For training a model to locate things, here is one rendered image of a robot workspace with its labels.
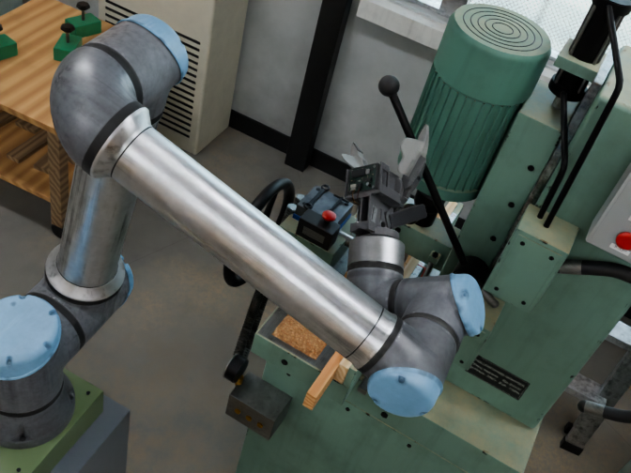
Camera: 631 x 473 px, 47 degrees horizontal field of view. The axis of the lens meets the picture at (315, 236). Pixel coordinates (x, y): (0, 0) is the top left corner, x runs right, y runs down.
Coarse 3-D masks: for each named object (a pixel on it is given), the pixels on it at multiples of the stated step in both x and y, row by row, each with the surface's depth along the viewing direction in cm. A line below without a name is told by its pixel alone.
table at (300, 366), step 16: (272, 320) 144; (256, 336) 141; (272, 336) 141; (256, 352) 144; (272, 352) 141; (288, 352) 139; (288, 368) 142; (304, 368) 139; (320, 368) 138; (336, 384) 137; (352, 384) 138; (336, 400) 140
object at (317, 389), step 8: (336, 352) 136; (336, 360) 135; (328, 368) 133; (336, 368) 134; (320, 376) 132; (328, 376) 132; (320, 384) 131; (328, 384) 134; (312, 392) 129; (320, 392) 130; (304, 400) 130; (312, 400) 129; (312, 408) 131
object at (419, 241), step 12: (396, 228) 148; (408, 228) 147; (420, 228) 147; (432, 228) 147; (444, 228) 148; (456, 228) 149; (408, 240) 148; (420, 240) 147; (432, 240) 146; (444, 240) 146; (408, 252) 150; (420, 252) 149; (444, 252) 146
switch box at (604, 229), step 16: (624, 176) 107; (624, 192) 106; (608, 208) 109; (624, 208) 107; (592, 224) 115; (608, 224) 110; (624, 224) 109; (592, 240) 113; (608, 240) 111; (624, 256) 112
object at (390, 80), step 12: (384, 84) 117; (396, 84) 117; (396, 96) 119; (396, 108) 120; (408, 132) 121; (432, 180) 125; (432, 192) 125; (444, 216) 127; (456, 240) 129; (456, 252) 130; (468, 264) 130; (480, 264) 131; (480, 276) 129; (480, 288) 130; (492, 300) 132
